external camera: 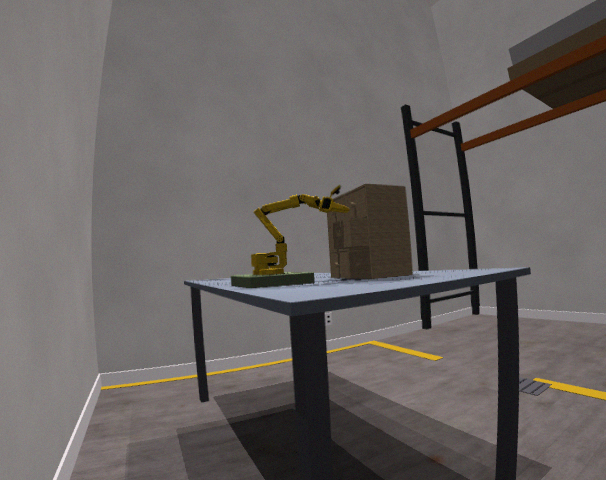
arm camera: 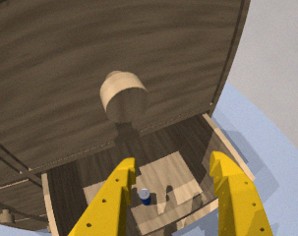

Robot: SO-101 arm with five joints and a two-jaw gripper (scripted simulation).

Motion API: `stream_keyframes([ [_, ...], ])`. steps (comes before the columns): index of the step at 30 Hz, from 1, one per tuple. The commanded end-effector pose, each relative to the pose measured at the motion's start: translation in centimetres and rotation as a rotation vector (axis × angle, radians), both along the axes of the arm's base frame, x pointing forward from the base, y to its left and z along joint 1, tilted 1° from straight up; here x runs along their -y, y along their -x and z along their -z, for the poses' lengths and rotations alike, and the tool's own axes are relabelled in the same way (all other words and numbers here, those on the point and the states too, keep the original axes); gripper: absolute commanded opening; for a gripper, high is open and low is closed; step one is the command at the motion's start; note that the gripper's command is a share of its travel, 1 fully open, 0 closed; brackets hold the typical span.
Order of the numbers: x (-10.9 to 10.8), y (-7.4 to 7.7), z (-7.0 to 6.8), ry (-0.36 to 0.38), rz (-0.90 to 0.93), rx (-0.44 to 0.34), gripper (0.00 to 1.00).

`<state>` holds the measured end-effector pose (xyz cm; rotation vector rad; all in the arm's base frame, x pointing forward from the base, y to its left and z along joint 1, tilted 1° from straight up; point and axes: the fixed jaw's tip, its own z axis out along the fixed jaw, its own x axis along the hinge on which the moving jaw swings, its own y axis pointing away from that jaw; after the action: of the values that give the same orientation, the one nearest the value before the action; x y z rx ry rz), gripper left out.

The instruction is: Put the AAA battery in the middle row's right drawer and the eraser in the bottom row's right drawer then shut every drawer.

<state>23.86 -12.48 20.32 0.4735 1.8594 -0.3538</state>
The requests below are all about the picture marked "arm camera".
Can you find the blue aaa battery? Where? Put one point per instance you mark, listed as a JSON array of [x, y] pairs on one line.
[[145, 196]]

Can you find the brown wooden chest of drawers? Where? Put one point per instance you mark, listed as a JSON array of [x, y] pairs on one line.
[[35, 174]]

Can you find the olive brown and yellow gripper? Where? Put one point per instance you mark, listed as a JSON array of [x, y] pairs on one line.
[[240, 209]]

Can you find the brown wooden drawer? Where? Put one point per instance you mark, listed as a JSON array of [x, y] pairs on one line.
[[7, 170], [66, 69], [20, 198], [34, 223], [172, 163]]

